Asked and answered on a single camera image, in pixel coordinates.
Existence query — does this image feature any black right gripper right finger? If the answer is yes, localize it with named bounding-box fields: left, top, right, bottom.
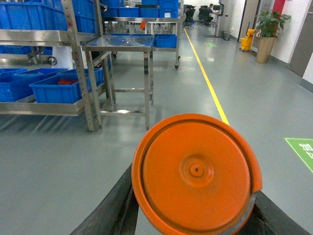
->
left=241, top=191, right=309, bottom=235

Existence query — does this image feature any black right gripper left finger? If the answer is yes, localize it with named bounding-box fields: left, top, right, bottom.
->
left=71, top=165, right=139, bottom=235

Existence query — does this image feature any potted plant in gold pot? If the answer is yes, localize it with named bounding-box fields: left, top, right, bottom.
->
left=254, top=10, right=291, bottom=64

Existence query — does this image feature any orange round cap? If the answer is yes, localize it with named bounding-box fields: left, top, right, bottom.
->
left=132, top=114, right=263, bottom=235

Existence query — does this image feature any steel work table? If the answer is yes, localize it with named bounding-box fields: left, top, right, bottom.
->
left=83, top=34, right=154, bottom=129

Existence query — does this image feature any yellow mop bucket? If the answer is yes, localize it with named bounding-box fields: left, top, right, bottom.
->
left=240, top=29, right=255, bottom=51

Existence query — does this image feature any stainless steel shelf rack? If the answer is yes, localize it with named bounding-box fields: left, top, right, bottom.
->
left=0, top=0, right=109, bottom=131

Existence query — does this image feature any blue bin with red parts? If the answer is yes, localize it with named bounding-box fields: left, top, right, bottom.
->
left=29, top=69, right=82, bottom=104

